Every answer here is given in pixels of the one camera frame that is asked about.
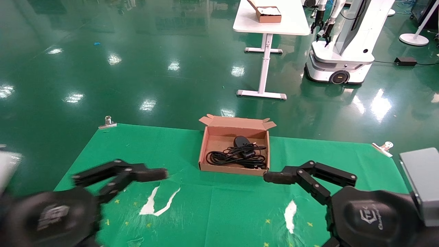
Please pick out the white wheeled background robot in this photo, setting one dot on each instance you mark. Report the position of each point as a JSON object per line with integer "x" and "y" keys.
{"x": 346, "y": 55}

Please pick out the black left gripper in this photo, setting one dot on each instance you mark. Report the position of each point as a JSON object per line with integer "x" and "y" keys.
{"x": 48, "y": 219}

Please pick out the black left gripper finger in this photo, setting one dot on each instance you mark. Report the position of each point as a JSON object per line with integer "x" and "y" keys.
{"x": 147, "y": 174}

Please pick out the metal table clip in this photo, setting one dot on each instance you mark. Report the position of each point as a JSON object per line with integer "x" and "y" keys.
{"x": 108, "y": 123}
{"x": 383, "y": 148}

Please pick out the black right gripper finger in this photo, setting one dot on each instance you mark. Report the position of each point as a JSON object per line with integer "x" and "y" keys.
{"x": 279, "y": 177}

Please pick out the open brown cardboard box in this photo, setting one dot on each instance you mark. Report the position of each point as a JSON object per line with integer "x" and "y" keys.
{"x": 219, "y": 132}

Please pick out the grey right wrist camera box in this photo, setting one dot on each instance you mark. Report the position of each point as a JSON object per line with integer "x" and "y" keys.
{"x": 423, "y": 181}

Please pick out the small brown cardboard box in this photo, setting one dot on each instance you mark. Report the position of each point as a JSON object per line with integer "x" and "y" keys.
{"x": 269, "y": 15}

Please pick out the white floor stand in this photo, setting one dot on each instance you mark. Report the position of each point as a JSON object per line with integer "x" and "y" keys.
{"x": 414, "y": 39}

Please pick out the white background table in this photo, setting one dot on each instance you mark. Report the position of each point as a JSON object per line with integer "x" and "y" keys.
{"x": 274, "y": 25}

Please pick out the black power adapter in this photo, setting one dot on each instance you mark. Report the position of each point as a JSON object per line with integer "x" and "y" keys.
{"x": 405, "y": 61}

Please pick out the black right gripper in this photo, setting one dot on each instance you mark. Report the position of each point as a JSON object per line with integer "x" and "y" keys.
{"x": 377, "y": 219}

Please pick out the black background robot gripper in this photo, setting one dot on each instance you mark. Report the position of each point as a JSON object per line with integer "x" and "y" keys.
{"x": 317, "y": 24}
{"x": 327, "y": 32}

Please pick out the green table cloth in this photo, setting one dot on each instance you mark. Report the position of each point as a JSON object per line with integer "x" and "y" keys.
{"x": 223, "y": 206}

